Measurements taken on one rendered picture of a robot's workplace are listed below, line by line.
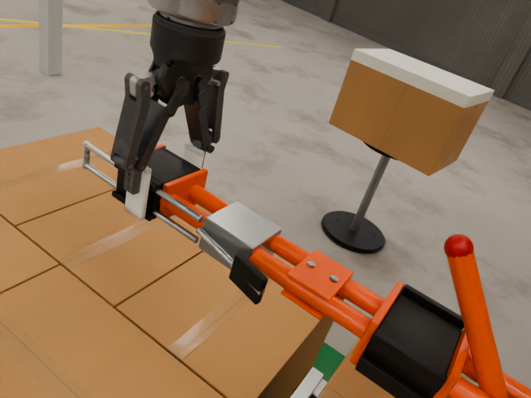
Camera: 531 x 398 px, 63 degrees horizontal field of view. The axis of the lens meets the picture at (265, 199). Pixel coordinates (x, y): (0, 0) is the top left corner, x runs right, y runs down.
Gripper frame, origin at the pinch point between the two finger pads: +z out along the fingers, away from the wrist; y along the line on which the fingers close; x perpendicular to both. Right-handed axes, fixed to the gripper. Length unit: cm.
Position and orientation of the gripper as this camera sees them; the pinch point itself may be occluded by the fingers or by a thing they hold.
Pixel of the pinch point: (164, 185)
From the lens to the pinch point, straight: 56.2
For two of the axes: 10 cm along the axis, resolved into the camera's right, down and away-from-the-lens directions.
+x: -7.9, -4.7, 3.9
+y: 5.6, -3.0, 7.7
